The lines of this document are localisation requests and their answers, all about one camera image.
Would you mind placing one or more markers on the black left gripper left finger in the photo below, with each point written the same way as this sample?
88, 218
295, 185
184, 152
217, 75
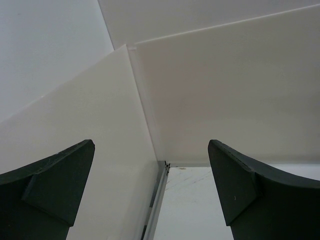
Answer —
40, 201

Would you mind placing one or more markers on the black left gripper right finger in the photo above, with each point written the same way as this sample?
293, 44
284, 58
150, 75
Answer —
261, 202

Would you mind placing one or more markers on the aluminium table edge rail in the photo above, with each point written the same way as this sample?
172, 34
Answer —
155, 205

